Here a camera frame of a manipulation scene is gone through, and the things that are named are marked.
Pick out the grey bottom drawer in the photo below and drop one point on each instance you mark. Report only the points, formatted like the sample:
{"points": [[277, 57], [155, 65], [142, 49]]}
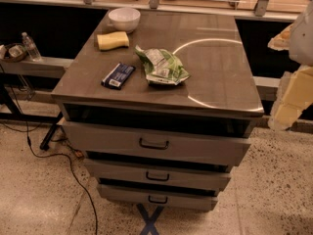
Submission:
{"points": [[159, 198]]}

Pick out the white bowl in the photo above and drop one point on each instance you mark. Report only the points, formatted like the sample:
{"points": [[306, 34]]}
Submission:
{"points": [[125, 19]]}

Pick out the black stand leg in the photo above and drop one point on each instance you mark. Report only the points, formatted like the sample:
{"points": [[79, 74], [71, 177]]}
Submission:
{"points": [[45, 143]]}

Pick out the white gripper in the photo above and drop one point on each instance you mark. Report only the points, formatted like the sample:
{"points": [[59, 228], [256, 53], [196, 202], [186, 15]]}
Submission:
{"points": [[302, 41]]}

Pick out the dark basket with items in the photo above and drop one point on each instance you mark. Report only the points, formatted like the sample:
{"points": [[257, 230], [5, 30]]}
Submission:
{"points": [[12, 53]]}

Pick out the green chip bag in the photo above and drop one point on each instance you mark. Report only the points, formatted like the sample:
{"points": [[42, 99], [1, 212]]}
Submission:
{"points": [[161, 66]]}

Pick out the grey drawer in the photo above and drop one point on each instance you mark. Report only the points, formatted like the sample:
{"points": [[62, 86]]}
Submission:
{"points": [[159, 198], [154, 144], [150, 174]]}

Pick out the blue snack bar wrapper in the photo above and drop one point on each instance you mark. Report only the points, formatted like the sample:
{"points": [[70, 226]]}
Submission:
{"points": [[118, 76]]}

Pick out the clear plastic water bottle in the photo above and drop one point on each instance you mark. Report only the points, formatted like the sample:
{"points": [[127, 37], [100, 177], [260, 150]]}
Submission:
{"points": [[31, 47]]}

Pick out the blue tape cross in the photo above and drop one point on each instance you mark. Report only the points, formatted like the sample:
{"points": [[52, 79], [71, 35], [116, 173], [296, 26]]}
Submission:
{"points": [[149, 219]]}

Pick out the grey drawer cabinet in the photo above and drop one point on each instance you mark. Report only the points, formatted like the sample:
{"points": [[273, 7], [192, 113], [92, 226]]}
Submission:
{"points": [[219, 99]]}

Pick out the yellow sponge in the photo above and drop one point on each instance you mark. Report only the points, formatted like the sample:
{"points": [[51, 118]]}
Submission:
{"points": [[112, 40]]}

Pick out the grey top drawer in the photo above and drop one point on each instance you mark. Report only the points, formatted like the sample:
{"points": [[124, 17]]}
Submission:
{"points": [[154, 144]]}

